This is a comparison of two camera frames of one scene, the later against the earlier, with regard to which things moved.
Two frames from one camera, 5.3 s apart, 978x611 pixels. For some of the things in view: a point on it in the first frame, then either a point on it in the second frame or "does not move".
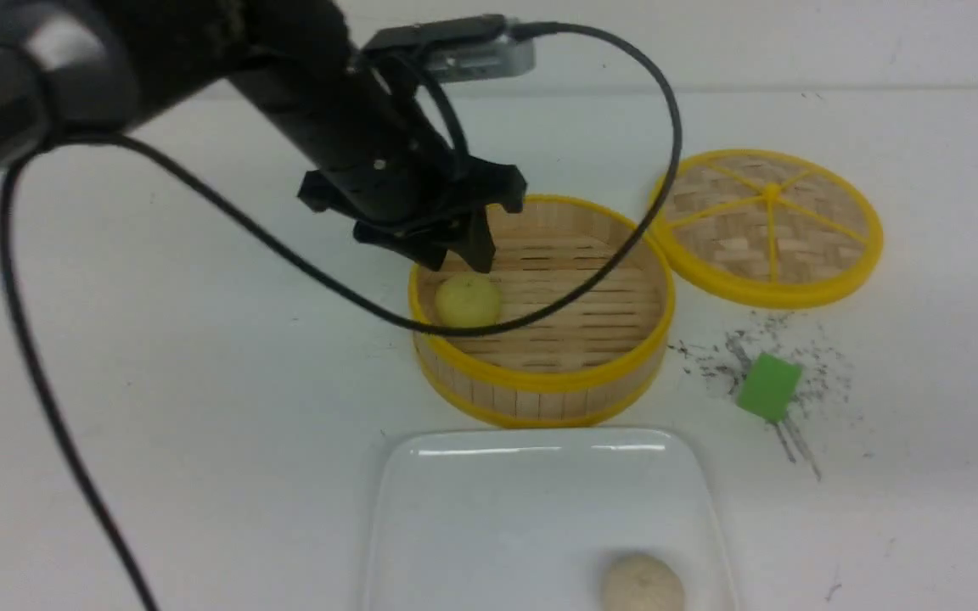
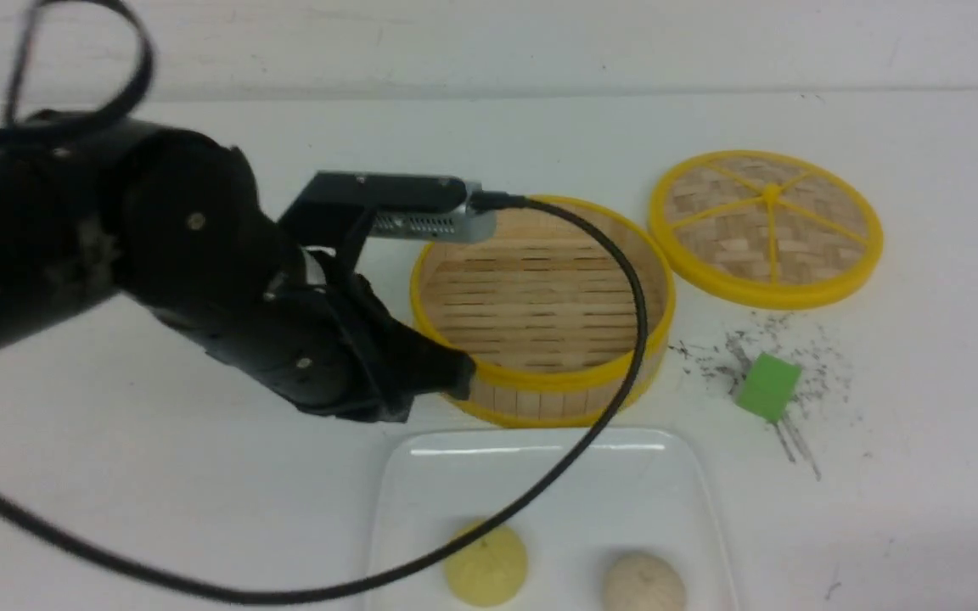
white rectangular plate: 531,518 does not move
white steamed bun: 642,582 does not move
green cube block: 769,387 does not move
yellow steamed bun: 468,299 -> 491,569
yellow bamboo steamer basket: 600,353 does not move
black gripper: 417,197 -> 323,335
